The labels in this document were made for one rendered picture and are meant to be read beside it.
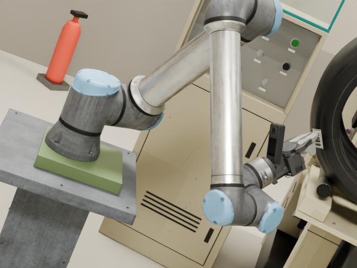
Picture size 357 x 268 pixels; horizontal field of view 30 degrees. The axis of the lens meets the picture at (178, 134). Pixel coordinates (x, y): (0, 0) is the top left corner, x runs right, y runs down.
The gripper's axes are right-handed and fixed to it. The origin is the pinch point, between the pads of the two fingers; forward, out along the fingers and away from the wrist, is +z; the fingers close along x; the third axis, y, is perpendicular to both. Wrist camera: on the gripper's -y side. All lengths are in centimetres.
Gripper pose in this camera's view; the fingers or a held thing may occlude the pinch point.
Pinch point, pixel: (313, 133)
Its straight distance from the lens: 207.3
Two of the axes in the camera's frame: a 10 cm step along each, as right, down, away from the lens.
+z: 8.2, -4.4, 3.6
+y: 3.4, 8.9, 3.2
